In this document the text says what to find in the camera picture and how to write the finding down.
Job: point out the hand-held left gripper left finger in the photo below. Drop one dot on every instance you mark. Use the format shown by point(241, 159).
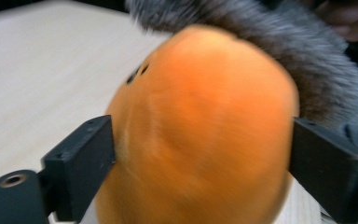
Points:
point(80, 161)

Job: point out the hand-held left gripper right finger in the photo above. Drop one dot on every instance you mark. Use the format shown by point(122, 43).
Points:
point(326, 161)

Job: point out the grey fuzzy cloth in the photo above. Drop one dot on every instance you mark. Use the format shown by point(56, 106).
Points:
point(310, 53)

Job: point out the orange round fruit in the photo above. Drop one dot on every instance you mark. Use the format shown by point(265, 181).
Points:
point(205, 130)

